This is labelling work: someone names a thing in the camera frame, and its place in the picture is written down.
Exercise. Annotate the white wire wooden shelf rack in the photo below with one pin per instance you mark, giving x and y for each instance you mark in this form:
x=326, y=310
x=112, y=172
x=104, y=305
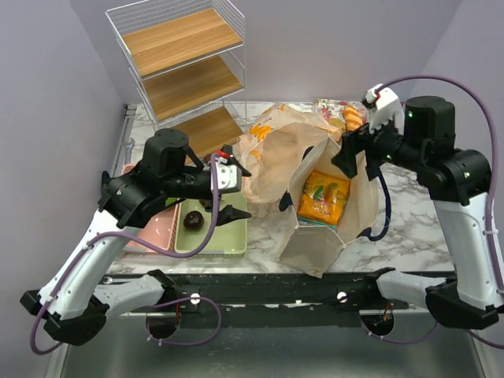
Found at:
x=187, y=59

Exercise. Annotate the orange plastic grocery bag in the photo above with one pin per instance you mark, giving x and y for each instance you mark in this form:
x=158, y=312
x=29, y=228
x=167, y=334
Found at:
x=273, y=147

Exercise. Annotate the yellow snack package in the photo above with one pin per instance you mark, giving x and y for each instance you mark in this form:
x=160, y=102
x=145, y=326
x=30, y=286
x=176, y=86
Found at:
x=323, y=198

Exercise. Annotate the beige canvas tote bag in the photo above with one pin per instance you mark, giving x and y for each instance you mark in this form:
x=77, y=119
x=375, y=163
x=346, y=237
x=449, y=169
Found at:
x=311, y=247

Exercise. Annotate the dark brown round vegetable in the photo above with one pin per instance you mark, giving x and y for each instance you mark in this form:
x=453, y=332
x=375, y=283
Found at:
x=193, y=221

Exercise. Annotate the brown small bottle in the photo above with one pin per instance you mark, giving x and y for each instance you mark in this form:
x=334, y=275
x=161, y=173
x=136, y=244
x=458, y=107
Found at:
x=208, y=158

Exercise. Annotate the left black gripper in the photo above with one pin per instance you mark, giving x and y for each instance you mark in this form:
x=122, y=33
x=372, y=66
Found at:
x=228, y=213

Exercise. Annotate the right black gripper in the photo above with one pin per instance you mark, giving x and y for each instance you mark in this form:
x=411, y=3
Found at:
x=351, y=142

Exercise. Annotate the brown bread slices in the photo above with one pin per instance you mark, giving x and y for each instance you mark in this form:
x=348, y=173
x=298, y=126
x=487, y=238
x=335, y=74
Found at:
x=340, y=124

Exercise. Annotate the orange baguette bread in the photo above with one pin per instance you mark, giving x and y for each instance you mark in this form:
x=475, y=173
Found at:
x=352, y=118

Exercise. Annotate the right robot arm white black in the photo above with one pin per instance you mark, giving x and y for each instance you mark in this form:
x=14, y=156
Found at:
x=419, y=135

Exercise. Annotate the pink plastic basket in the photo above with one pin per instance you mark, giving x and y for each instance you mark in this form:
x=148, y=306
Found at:
x=159, y=231

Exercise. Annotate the floral pattern tray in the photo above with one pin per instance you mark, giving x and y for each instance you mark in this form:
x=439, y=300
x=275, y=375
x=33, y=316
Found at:
x=333, y=109

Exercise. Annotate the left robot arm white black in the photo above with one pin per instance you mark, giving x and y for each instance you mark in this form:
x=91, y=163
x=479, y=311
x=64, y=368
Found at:
x=71, y=308

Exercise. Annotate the black clamp handle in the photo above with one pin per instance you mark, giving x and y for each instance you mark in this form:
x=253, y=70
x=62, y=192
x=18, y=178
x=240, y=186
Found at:
x=105, y=179

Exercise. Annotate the black metal base rail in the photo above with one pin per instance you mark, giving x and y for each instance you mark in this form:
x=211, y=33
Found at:
x=266, y=300

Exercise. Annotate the green plastic basket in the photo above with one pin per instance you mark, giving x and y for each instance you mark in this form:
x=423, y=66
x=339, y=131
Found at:
x=226, y=239

